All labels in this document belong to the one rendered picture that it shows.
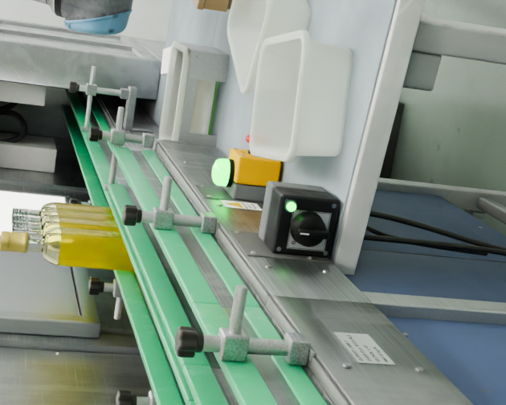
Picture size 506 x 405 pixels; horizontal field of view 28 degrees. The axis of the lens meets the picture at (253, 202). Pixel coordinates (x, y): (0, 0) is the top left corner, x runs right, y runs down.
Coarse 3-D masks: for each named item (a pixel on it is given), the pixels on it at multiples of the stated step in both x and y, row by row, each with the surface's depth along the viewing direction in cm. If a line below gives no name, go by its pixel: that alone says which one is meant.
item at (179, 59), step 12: (180, 48) 204; (180, 60) 215; (168, 72) 216; (180, 72) 216; (168, 84) 216; (180, 84) 200; (168, 96) 217; (180, 96) 201; (168, 108) 217; (180, 108) 202; (168, 120) 218; (180, 120) 203; (168, 132) 219
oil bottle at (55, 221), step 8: (56, 216) 179; (64, 216) 179; (48, 224) 175; (56, 224) 175; (64, 224) 175; (72, 224) 175; (80, 224) 176; (88, 224) 176; (96, 224) 177; (104, 224) 178; (112, 224) 179
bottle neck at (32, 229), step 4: (16, 224) 175; (20, 224) 175; (24, 224) 176; (28, 224) 176; (32, 224) 176; (36, 224) 176; (40, 224) 177; (16, 228) 175; (20, 228) 175; (24, 228) 175; (28, 228) 175; (32, 228) 175; (36, 228) 176; (40, 228) 176; (28, 232) 175; (32, 232) 175; (36, 232) 175; (40, 232) 176
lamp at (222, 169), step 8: (216, 160) 159; (224, 160) 158; (232, 160) 158; (216, 168) 157; (224, 168) 157; (232, 168) 157; (216, 176) 157; (224, 176) 157; (232, 176) 157; (216, 184) 159; (224, 184) 158
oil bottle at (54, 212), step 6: (54, 210) 184; (60, 210) 184; (66, 210) 185; (42, 216) 182; (48, 216) 181; (72, 216) 182; (78, 216) 182; (84, 216) 183; (90, 216) 183; (96, 216) 184; (102, 216) 185; (108, 216) 185; (42, 222) 181
